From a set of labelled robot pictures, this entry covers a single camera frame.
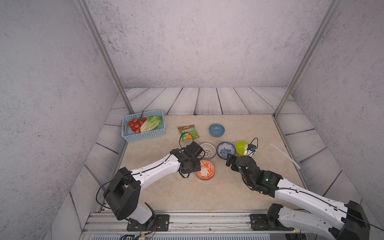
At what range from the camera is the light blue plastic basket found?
1.04 m

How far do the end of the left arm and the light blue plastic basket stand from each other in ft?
1.40

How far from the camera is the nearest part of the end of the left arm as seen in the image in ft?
1.97
